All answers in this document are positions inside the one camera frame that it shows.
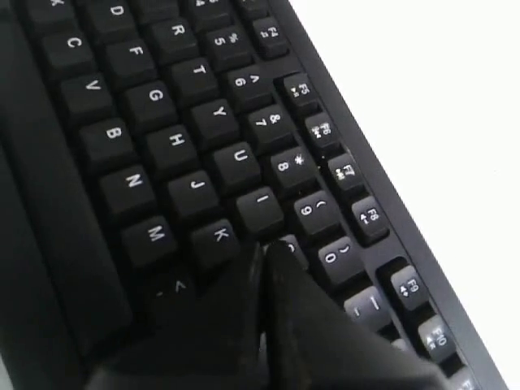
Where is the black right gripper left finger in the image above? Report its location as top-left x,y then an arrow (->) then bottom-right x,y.
87,242 -> 264,389

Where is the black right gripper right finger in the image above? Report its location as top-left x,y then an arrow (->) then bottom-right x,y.
264,241 -> 447,389

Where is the black Acer keyboard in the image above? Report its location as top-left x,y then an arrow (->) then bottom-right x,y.
1,1 -> 506,389

